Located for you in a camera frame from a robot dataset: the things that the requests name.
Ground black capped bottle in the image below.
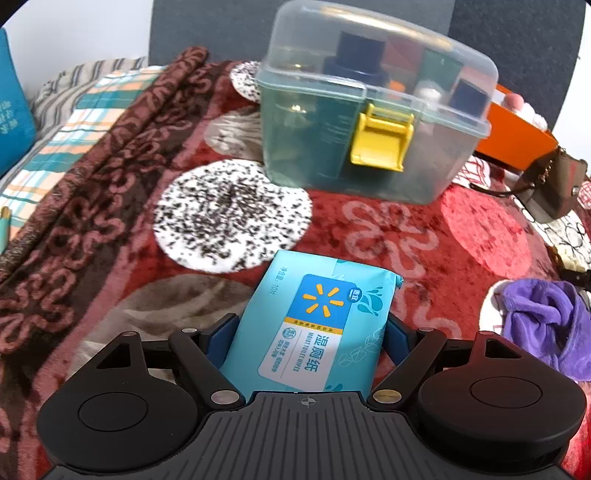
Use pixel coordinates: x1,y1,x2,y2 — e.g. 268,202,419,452
323,31,387,88

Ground white plush toy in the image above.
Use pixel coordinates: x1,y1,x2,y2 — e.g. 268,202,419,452
503,92,550,132

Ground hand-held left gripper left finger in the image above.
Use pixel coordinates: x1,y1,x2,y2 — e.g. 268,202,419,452
90,314,245,409

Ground red floral printed blanket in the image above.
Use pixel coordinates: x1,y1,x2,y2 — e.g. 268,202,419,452
0,46,591,480

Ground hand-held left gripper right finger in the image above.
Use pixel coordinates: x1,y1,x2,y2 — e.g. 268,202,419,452
367,314,529,409

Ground clear plastic storage box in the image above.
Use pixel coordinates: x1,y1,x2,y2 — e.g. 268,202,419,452
254,0,499,206

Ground dark blue capped bottle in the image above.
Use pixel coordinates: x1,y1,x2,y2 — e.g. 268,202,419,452
450,78,490,117

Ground brown pouch with red stripe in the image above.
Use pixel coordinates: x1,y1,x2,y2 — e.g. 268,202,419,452
468,147,591,223

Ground dark grey headboard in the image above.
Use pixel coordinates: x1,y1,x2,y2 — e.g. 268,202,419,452
150,0,583,132

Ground plaid sheet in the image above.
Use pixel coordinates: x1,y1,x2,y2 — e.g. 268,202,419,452
0,65,168,243

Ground teal pillow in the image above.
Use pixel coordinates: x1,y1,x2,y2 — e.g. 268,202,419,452
0,28,37,178

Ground grey striped sheet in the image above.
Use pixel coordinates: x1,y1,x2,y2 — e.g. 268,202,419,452
30,56,149,136

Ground purple fleece cloth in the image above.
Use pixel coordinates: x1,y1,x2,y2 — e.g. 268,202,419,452
501,279,591,382

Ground orange box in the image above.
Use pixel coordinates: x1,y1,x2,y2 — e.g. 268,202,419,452
475,88,561,174

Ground teal wet wipes pack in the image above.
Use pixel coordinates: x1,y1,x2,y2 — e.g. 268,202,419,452
219,249,403,398

